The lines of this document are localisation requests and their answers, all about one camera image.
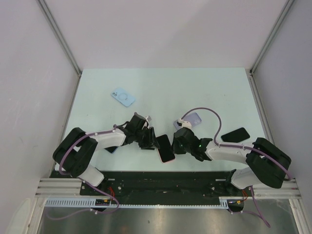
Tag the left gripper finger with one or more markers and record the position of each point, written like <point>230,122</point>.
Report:
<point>150,135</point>
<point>147,145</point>

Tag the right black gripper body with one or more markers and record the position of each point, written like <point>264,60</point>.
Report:
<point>178,149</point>

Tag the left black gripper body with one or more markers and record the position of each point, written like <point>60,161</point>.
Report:
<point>139,135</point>

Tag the pink phone case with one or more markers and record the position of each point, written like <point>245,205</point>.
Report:
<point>173,158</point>

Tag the purple phone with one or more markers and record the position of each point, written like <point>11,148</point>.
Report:
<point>165,148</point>

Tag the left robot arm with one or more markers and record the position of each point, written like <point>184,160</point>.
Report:
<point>75,152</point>

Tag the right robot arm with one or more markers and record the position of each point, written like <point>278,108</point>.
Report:
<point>266,163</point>

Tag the lavender phone case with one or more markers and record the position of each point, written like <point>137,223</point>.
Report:
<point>193,118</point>

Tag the blue phone left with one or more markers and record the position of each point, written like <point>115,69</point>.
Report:
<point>111,149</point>

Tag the light blue phone case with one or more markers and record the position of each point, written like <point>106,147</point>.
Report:
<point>123,97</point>

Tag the black phone right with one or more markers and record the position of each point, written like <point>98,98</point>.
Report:
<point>236,136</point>

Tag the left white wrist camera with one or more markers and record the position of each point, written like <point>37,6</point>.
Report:
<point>147,123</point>

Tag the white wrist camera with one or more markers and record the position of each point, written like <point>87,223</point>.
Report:
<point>147,123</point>
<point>183,124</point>

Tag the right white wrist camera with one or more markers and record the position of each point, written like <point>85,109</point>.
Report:
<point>183,124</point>

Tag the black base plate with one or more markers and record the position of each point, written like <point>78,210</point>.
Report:
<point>206,176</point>

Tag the white slotted cable duct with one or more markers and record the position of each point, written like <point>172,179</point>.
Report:
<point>103,203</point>

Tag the right side aluminium rail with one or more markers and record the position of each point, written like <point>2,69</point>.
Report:
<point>260,107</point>

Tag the aluminium rail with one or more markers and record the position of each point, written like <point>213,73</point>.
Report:
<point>260,107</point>
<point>64,187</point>

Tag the aluminium front rail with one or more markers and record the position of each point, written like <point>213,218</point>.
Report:
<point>64,187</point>

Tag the left corner aluminium post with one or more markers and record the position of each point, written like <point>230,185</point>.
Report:
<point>59,35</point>

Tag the corner aluminium post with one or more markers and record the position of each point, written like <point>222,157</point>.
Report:
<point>59,35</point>
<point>273,33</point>

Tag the right corner aluminium post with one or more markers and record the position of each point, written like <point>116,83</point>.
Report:
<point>273,33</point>

